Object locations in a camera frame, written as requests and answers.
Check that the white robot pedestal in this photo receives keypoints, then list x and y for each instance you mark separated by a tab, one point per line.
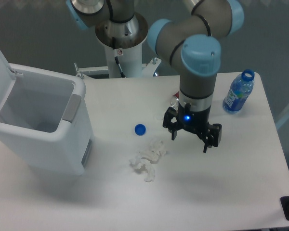
123	44

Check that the blue plastic bottle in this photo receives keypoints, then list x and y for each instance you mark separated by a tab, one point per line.
239	91

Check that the blue bottle cap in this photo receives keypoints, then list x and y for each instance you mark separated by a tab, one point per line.
140	129

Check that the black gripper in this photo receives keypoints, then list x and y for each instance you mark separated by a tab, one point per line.
193	122

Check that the crumpled white tissue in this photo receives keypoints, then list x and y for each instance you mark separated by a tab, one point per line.
146	159

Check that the white metal base bracket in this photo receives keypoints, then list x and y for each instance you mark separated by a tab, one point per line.
102	72

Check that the red soda can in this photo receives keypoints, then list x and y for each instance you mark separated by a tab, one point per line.
175	101

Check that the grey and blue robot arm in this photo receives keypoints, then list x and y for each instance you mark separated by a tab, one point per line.
191	48

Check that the white trash can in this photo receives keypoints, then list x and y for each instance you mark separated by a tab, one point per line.
44	118

